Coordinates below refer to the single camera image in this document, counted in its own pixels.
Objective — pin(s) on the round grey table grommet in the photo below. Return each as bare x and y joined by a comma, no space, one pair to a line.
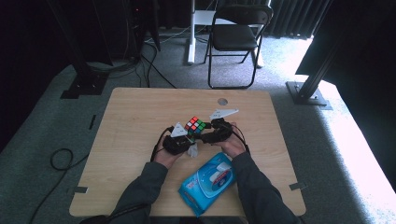
222,101

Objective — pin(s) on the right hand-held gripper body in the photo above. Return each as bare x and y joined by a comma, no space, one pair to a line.
222,132

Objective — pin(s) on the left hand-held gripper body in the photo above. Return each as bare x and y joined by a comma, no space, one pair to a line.
176,144

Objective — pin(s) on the blue wet wipes pack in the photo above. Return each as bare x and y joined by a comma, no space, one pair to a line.
208,183

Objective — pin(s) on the multicoloured puzzle cube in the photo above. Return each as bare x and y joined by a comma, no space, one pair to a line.
195,125

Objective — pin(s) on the person's right hand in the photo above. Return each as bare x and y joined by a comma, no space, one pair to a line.
233,146

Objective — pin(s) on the person's left hand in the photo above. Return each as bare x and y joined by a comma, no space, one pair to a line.
165,158

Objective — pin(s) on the dark pleated curtain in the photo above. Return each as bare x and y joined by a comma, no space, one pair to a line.
292,18

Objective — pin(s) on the grey tape piece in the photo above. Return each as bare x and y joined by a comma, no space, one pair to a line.
297,186
80,189

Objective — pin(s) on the black tape strip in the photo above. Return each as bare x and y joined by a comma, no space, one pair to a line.
92,122

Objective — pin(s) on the black folding chair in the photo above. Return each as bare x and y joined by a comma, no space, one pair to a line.
232,37

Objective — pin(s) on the black computer tower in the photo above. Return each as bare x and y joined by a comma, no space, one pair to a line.
138,28

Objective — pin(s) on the black metal stand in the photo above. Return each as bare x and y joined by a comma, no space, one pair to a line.
84,84
306,95

